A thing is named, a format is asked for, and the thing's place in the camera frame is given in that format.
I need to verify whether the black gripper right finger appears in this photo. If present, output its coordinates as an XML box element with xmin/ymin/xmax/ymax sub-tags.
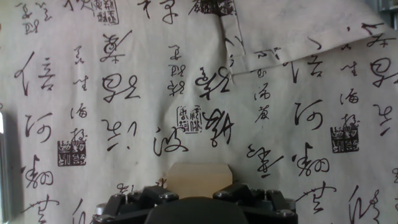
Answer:
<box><xmin>212</xmin><ymin>182</ymin><xmax>299</xmax><ymax>224</ymax></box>

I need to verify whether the silver digital pocket scale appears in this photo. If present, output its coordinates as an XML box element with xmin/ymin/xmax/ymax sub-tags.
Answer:
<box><xmin>0</xmin><ymin>110</ymin><xmax>11</xmax><ymax>223</ymax></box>

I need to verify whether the light wooden block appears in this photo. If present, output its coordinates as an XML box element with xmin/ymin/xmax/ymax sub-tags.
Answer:
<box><xmin>165</xmin><ymin>162</ymin><xmax>234</xmax><ymax>200</ymax></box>

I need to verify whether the calligraphy print beige tablecloth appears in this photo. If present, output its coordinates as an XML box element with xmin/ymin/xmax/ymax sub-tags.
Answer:
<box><xmin>0</xmin><ymin>0</ymin><xmax>398</xmax><ymax>224</ymax></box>

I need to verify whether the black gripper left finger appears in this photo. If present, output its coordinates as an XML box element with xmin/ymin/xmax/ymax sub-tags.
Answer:
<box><xmin>92</xmin><ymin>184</ymin><xmax>180</xmax><ymax>224</ymax></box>

